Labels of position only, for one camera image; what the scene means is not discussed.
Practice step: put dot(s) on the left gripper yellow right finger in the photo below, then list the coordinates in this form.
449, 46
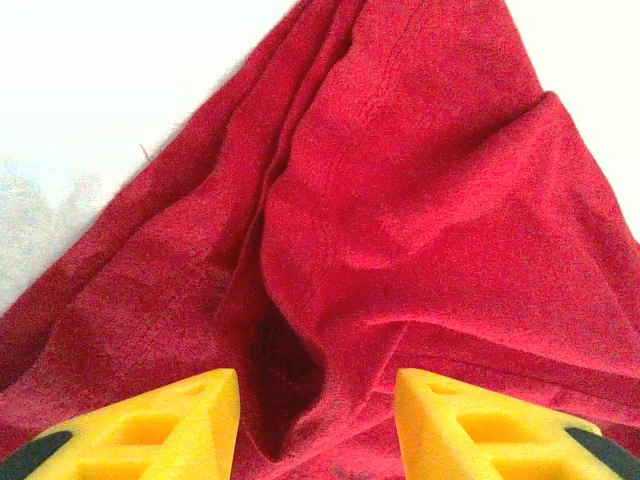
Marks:
490, 440

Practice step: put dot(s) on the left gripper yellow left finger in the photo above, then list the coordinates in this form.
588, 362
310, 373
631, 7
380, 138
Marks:
150, 440

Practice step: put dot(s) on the red t-shirt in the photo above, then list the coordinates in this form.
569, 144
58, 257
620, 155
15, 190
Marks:
400, 200

